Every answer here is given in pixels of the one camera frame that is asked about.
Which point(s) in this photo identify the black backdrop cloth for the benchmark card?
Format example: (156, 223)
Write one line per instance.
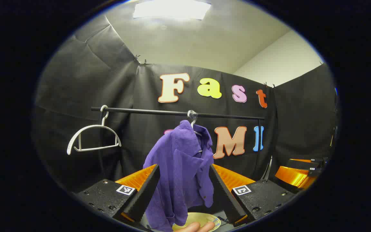
(85, 80)

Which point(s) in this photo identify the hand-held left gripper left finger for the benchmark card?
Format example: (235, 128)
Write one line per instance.
(145, 196)

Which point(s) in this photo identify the pale yellow laundry hamper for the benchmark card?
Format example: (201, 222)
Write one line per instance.
(201, 217)

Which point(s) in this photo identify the ceiling light panel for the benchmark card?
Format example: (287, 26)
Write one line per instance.
(172, 9)

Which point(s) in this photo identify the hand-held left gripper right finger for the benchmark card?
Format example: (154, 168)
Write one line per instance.
(225, 196)

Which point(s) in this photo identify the white plastic hanger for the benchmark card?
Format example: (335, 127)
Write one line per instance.
(90, 126)
(193, 122)

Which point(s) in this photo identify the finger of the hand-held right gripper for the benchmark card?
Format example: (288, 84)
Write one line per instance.
(304, 163)
(293, 177)

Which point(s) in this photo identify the black clothes rack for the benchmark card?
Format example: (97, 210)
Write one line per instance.
(159, 111)

